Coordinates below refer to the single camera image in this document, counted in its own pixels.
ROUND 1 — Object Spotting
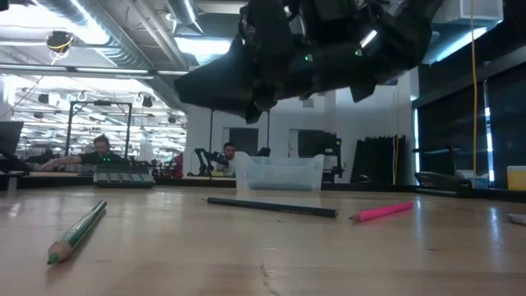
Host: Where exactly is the red object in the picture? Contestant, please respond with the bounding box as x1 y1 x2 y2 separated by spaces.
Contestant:
171 151 185 178

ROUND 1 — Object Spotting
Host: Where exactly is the green pencil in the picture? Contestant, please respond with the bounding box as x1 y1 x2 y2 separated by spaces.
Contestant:
46 200 108 266

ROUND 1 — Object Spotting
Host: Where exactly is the black flat device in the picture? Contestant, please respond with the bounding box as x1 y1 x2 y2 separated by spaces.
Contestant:
413 170 473 191

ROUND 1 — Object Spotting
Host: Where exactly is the pink pencil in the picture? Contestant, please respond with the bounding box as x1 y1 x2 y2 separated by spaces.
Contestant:
348 201 415 224

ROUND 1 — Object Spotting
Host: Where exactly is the yellow cable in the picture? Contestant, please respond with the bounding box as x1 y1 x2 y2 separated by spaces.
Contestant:
469 0 478 188

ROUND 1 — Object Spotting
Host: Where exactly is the person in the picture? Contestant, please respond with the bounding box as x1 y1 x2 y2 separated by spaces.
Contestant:
39 134 129 172
213 141 238 173

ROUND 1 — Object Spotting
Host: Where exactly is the vertical light strip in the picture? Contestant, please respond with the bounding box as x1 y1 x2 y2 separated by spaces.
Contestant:
483 81 494 183

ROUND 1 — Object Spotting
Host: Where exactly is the black ceiling dome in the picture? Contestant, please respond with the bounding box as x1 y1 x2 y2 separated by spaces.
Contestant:
44 30 76 54

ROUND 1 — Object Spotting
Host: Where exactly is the black equipment rack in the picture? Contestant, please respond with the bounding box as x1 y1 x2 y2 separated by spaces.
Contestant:
297 129 344 184

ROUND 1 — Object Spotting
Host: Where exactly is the dark compartment tray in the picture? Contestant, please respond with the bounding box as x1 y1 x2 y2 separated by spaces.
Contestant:
93 164 156 189

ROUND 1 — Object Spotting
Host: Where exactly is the dark monitor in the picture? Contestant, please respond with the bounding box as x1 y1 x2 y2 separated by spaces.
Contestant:
0 120 25 157

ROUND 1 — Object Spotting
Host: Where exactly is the yellow container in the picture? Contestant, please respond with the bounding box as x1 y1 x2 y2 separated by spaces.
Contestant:
505 164 526 192

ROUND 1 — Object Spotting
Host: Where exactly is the dark background table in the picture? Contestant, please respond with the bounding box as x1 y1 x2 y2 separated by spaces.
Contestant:
0 170 238 191

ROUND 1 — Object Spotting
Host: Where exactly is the black metal frame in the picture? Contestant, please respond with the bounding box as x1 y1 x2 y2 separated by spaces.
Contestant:
64 100 133 161

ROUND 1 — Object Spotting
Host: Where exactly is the dark blue pencil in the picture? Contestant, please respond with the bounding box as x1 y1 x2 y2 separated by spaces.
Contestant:
203 197 339 219

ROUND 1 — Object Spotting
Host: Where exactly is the black curtain panel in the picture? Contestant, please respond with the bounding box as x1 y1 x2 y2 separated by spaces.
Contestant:
350 134 408 186

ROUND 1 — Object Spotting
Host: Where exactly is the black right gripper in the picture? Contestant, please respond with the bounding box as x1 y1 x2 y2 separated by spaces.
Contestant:
174 0 412 124

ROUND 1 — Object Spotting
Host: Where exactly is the translucent plastic bin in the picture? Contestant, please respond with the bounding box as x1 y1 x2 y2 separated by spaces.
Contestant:
234 150 325 192

